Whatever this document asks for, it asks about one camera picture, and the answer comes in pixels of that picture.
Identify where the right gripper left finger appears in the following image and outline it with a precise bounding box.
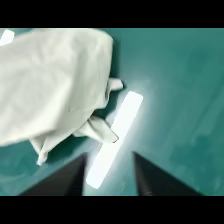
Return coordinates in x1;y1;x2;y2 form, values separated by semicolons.
19;152;89;197

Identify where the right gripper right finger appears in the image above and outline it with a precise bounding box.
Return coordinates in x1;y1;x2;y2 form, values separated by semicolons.
132;151;205;197

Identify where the white shirt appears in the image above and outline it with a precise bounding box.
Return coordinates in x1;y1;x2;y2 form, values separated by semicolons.
0;27;125;167

